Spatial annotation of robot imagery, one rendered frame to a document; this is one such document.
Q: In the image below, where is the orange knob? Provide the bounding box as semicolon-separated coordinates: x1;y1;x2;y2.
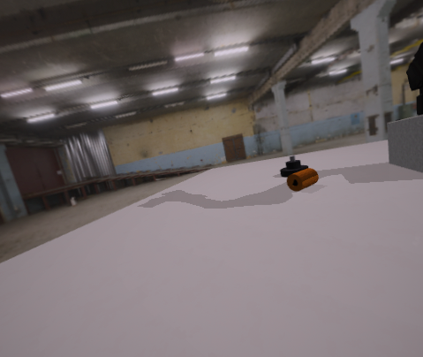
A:
287;168;319;192

